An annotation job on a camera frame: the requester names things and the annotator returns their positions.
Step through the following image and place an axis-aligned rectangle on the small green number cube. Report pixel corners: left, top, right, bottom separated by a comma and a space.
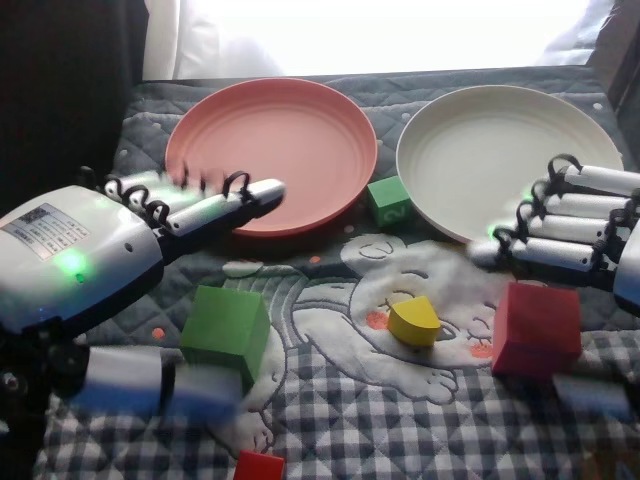
367, 175, 412, 227

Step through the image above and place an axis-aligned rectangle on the large red cube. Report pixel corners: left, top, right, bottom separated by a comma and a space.
491, 282, 583, 382

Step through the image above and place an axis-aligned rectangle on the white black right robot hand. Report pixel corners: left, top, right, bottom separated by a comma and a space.
469, 153, 640, 424

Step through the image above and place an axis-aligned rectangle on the black cloth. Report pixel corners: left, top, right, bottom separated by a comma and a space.
0, 0, 149, 221

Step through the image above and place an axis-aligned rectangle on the small red block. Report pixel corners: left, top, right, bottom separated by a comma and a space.
233, 449, 286, 480

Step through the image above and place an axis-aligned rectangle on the grey quilt with bear print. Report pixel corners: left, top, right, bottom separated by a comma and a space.
32, 64, 640, 480

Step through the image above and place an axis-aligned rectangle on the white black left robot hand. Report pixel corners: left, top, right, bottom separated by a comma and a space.
0, 167, 287, 426

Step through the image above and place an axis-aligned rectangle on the white round plate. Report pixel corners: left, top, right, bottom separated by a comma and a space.
396, 84, 625, 245

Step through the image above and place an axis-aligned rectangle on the yellow quarter-round block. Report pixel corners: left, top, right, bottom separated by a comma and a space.
387, 295, 442, 349

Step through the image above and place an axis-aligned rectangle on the white curtain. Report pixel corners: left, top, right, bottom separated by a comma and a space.
142, 0, 286, 82

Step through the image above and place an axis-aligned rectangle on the large green cube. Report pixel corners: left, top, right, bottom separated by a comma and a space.
179, 285, 271, 394

